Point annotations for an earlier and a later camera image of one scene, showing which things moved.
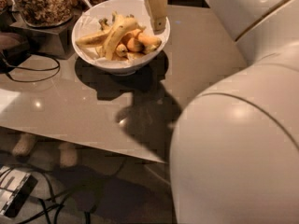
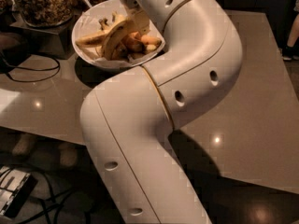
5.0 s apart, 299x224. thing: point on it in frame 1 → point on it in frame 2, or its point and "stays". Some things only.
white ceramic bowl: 90,20 stays
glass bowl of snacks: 43,6 stays
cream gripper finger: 156,2 → 137,15
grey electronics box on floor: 16,188 stays
